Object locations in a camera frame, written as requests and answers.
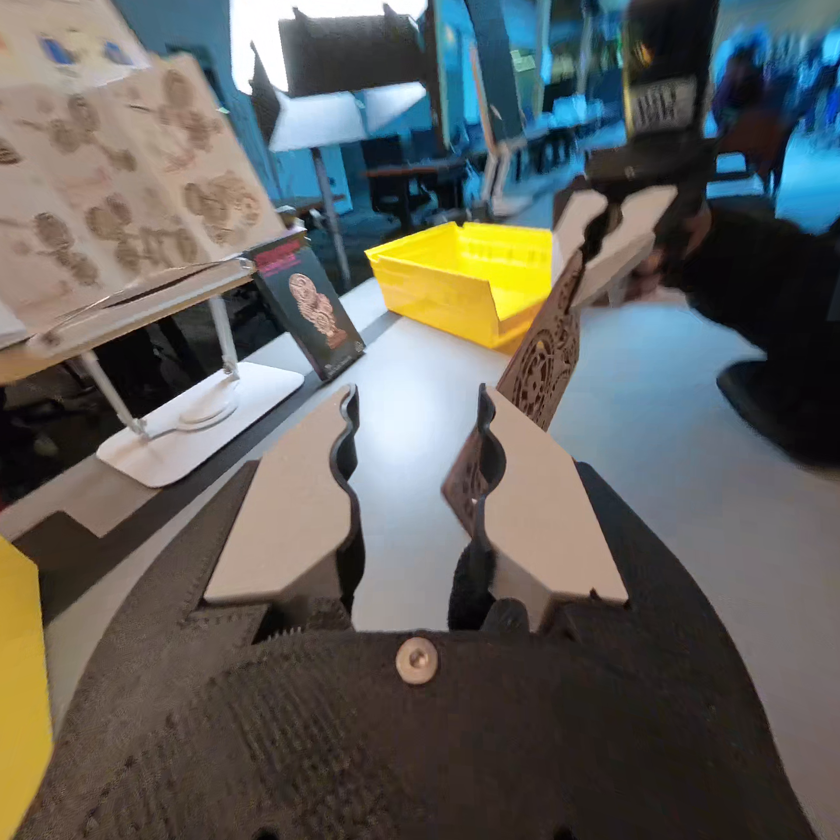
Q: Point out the black softbox light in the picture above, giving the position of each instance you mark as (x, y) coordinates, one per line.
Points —
(348, 52)

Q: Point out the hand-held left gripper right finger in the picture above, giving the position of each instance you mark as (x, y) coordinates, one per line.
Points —
(551, 525)

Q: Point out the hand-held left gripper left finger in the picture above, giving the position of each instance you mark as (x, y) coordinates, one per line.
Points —
(282, 512)

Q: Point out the white book stand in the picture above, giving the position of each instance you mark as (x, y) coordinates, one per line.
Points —
(216, 400)

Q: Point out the open instruction booklet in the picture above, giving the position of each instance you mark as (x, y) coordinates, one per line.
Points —
(131, 164)

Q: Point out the laser-cut wooden parts sheet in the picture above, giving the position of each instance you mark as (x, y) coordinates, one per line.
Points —
(544, 354)

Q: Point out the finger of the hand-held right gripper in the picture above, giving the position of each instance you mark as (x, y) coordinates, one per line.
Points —
(630, 236)
(574, 220)

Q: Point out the person's right hand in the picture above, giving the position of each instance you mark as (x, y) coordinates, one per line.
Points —
(682, 249)

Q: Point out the yellow plastic bin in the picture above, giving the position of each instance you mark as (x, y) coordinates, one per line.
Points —
(19, 656)
(446, 289)

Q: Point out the black product box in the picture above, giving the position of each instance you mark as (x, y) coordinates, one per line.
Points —
(308, 308)

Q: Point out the light stand pole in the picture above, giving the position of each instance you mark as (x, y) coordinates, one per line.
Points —
(328, 210)

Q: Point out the person's right forearm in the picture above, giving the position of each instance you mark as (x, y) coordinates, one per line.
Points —
(774, 295)

